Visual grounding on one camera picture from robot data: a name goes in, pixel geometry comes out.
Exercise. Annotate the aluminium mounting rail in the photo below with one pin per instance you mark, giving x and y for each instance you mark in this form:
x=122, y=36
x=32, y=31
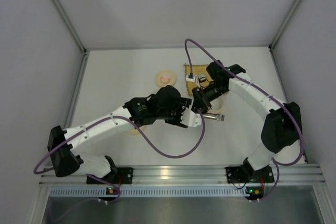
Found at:
x=217, y=175

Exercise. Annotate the right aluminium frame post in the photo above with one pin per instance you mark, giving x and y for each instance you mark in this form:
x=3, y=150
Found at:
x=285, y=23

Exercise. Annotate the left aluminium frame post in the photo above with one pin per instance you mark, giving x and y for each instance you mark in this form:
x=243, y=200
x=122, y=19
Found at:
x=68, y=24

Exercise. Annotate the aluminium frame post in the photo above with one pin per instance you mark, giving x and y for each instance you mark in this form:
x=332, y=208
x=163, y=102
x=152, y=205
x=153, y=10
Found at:
x=68, y=24
x=285, y=23

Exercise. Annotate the cream lid pink handle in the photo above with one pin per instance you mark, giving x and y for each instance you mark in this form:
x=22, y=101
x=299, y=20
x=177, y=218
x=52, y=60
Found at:
x=165, y=78

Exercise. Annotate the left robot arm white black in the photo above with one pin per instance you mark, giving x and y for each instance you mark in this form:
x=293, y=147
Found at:
x=68, y=147

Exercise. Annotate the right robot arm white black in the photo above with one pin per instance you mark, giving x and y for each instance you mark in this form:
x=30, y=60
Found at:
x=282, y=121

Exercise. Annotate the pink lunch bowl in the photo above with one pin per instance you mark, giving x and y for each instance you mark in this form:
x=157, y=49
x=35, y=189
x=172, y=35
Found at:
x=217, y=105

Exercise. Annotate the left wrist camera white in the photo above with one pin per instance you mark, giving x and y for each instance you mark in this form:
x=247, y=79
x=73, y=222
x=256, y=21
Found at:
x=191, y=119

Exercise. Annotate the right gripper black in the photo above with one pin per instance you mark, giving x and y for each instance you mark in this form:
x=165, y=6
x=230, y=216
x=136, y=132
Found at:
x=200, y=100

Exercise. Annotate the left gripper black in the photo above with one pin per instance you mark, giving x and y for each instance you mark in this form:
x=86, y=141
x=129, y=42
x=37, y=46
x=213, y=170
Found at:
x=179, y=112

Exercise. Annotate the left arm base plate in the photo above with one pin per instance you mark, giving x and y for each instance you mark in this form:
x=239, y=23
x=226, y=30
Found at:
x=123, y=175

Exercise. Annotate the metal tongs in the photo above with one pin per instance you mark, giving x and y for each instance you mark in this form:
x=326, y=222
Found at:
x=211, y=116

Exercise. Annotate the cream lid orange handle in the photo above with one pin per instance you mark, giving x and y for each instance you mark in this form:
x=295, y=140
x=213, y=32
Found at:
x=134, y=131

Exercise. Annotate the slotted cable duct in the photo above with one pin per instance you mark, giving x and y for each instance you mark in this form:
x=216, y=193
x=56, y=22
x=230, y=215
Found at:
x=146, y=192

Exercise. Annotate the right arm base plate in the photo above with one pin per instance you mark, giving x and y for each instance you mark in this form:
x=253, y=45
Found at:
x=242, y=174

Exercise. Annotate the bamboo sushi mat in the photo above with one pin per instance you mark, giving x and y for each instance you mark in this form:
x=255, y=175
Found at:
x=203, y=78

